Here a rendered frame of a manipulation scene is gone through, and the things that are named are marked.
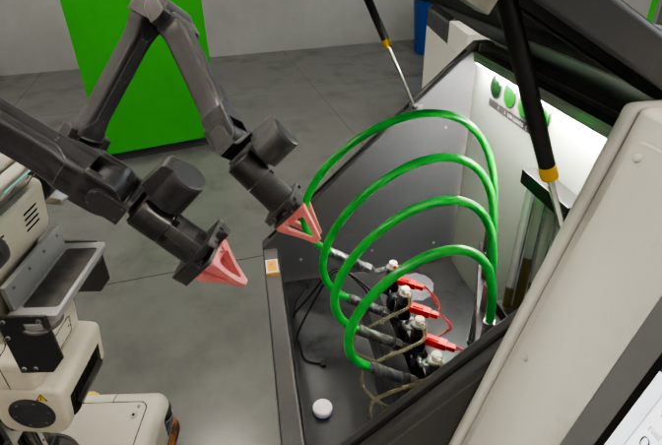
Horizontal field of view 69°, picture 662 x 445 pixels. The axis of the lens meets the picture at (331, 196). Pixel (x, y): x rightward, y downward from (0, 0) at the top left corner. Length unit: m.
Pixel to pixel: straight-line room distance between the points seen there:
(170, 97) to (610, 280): 3.86
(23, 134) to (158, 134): 3.51
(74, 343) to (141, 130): 2.98
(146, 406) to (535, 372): 1.49
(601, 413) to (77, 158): 0.68
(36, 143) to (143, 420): 1.27
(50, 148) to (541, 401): 0.68
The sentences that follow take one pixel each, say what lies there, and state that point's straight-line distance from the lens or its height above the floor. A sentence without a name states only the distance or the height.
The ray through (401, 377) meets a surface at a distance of 0.82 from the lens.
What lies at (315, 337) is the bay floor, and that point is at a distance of 1.21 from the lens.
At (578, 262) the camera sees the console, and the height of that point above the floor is 1.40.
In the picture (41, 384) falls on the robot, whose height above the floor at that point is 0.81.
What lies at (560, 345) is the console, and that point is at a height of 1.31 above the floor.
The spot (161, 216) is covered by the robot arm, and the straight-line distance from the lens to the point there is 0.75.
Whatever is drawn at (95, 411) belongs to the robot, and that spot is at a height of 0.28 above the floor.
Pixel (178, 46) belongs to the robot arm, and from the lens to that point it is 1.08.
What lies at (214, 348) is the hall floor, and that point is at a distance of 2.38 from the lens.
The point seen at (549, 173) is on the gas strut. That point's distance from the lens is 0.57.
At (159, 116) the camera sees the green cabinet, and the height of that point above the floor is 0.33.
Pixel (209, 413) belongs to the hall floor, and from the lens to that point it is 2.16.
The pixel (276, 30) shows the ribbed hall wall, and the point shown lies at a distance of 7.41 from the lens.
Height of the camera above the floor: 1.71
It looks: 30 degrees down
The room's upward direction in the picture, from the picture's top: 1 degrees counter-clockwise
